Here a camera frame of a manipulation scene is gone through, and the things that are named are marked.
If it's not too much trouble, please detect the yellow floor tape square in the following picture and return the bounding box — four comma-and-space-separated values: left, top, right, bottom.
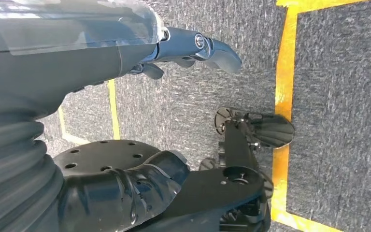
57, 79, 121, 146
270, 0, 369, 232

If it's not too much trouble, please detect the black round holed plate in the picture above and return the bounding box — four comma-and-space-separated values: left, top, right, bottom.
53, 140, 160, 178

